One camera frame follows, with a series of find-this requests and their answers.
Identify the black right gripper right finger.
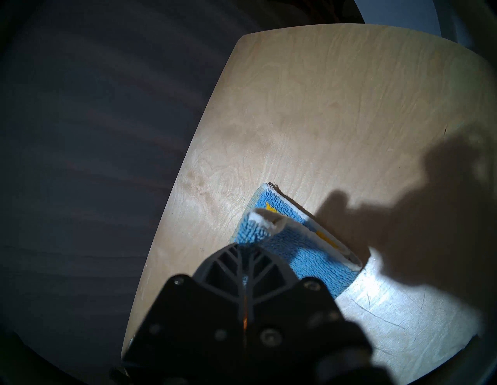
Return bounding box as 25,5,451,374
245,245,374,385

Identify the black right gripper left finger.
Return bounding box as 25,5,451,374
121,244,247,385

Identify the pink blue sun-print towel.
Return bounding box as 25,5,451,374
230,182,363,299

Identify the grey pleated curtain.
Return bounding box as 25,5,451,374
0,0,350,350

